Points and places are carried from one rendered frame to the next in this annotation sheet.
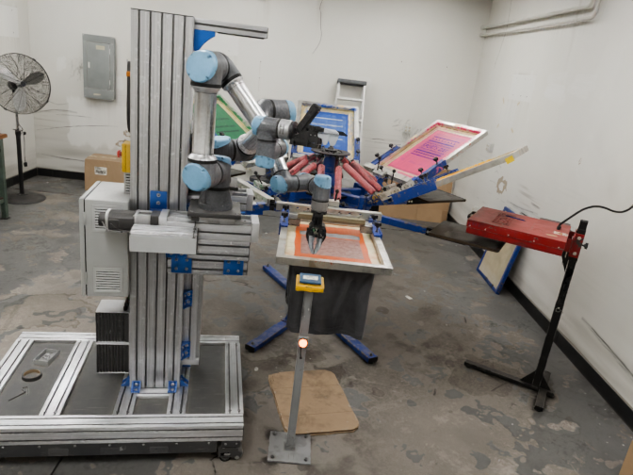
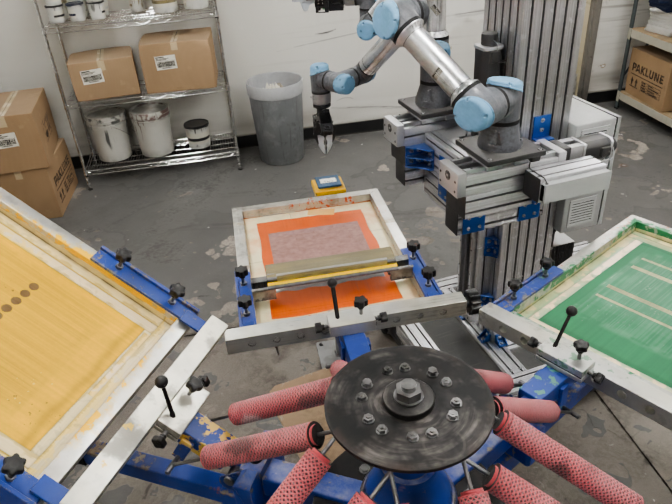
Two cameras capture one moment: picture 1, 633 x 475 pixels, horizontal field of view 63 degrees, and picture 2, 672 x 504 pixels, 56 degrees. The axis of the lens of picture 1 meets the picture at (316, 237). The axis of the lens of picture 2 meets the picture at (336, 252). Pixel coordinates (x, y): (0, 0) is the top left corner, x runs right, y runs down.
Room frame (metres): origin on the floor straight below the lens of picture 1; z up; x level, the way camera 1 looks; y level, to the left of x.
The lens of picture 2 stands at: (4.60, -0.21, 2.12)
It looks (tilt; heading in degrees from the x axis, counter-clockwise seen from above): 32 degrees down; 175
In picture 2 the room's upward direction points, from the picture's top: 4 degrees counter-clockwise
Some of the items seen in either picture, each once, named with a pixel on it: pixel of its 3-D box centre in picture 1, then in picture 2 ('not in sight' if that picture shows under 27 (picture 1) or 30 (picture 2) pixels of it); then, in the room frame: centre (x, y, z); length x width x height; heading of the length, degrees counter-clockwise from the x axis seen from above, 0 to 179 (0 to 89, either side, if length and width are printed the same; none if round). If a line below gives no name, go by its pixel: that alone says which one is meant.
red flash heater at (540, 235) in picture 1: (521, 230); not in sight; (3.18, -1.29, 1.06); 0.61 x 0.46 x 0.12; 63
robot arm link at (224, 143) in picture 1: (219, 149); (502, 97); (2.67, 0.56, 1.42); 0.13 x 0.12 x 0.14; 129
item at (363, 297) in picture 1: (328, 300); not in sight; (2.48, -0.10, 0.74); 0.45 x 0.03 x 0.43; 93
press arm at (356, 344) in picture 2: not in sight; (356, 347); (3.33, -0.05, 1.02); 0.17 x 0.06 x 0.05; 3
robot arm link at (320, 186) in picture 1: (321, 188); (320, 78); (2.18, 0.01, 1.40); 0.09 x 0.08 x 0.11; 39
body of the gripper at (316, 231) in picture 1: (317, 223); (322, 116); (2.17, 0.00, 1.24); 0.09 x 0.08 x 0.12; 3
